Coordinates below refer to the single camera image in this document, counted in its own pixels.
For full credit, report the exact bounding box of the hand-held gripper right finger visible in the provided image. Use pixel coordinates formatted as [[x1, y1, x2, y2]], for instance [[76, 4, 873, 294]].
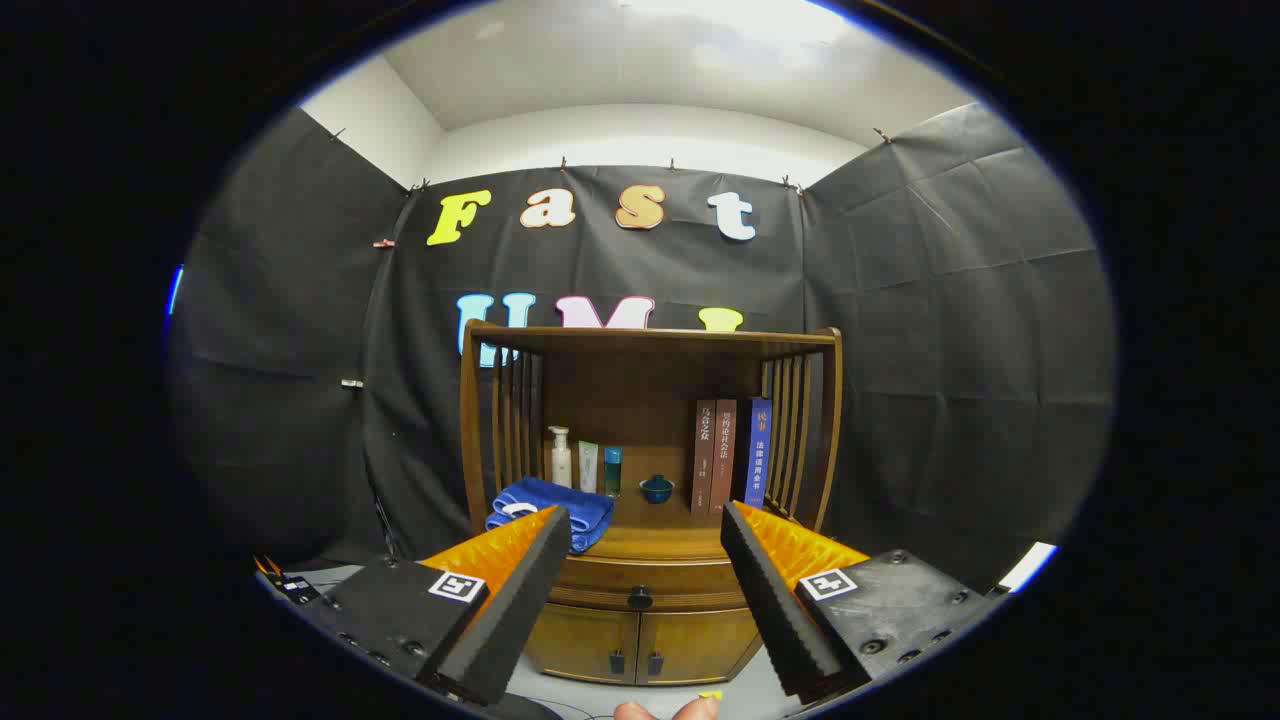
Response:
[[720, 500, 1001, 706]]

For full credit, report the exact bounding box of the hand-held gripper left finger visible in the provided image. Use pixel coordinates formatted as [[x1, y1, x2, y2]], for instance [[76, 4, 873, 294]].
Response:
[[300, 505, 573, 707]]

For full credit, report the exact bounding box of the wooden drawer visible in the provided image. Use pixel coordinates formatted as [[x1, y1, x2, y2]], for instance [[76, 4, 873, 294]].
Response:
[[548, 556, 749, 613]]

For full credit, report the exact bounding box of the wooden cabinet door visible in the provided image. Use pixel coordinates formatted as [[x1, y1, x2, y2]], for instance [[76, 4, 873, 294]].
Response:
[[637, 604, 763, 687], [524, 602, 641, 687]]

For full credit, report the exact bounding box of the wooden countertop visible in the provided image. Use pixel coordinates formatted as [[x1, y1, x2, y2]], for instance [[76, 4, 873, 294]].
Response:
[[485, 480, 811, 563]]

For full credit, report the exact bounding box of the wooden cabinet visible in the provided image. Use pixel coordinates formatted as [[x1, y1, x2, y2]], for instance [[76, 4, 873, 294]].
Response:
[[458, 320, 844, 688]]

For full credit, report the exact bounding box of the blue folded towel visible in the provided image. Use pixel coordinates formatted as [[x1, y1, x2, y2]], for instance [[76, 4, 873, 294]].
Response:
[[485, 476, 616, 554]]

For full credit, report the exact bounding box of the blue book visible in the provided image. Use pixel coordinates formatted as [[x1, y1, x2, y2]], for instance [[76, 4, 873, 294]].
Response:
[[737, 397, 773, 509]]

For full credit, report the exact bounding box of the brown book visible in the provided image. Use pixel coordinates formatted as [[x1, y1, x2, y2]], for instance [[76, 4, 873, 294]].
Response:
[[691, 400, 718, 518], [711, 399, 738, 515]]

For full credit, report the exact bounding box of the black device with cables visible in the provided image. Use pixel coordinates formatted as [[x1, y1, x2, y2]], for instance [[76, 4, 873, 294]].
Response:
[[255, 555, 321, 604]]

